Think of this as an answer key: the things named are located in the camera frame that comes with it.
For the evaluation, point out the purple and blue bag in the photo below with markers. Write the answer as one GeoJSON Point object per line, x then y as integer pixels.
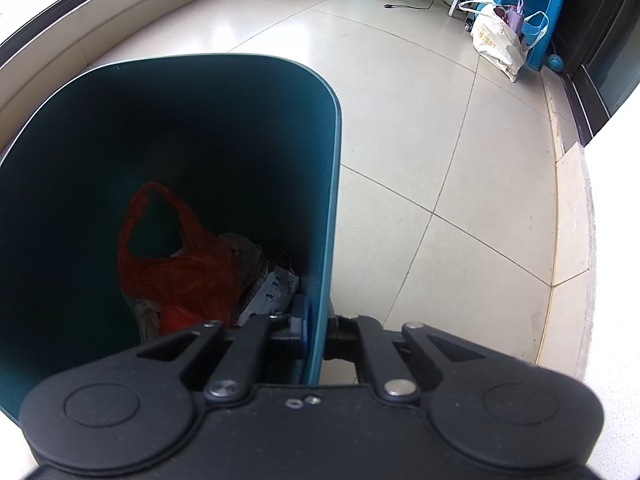
{"type": "Point", "coordinates": [515, 17]}

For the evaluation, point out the black window frame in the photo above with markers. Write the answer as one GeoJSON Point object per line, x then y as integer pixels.
{"type": "Point", "coordinates": [50, 14]}

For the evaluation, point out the clear wet wipes packet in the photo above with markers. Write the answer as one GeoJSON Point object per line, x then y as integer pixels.
{"type": "Point", "coordinates": [272, 292]}

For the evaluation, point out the dark sliding door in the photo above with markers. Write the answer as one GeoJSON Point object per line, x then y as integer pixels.
{"type": "Point", "coordinates": [610, 35]}

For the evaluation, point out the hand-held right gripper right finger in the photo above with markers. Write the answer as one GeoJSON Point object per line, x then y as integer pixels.
{"type": "Point", "coordinates": [370, 345]}

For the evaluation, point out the teal plastic bin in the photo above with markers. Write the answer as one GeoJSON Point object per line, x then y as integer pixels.
{"type": "Point", "coordinates": [150, 125]}

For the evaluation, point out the blue plastic stool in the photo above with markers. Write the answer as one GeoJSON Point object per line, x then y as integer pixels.
{"type": "Point", "coordinates": [552, 5]}

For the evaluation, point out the white tissue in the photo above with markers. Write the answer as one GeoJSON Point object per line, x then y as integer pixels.
{"type": "Point", "coordinates": [245, 260]}

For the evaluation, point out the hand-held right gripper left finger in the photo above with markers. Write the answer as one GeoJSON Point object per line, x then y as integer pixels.
{"type": "Point", "coordinates": [300, 322]}

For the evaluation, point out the small blue ball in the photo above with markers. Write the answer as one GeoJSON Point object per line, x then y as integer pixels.
{"type": "Point", "coordinates": [556, 62]}

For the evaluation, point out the red plastic bag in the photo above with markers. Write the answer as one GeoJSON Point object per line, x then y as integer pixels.
{"type": "Point", "coordinates": [190, 280]}

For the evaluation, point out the white tote bag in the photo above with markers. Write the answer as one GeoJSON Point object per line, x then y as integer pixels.
{"type": "Point", "coordinates": [495, 40]}

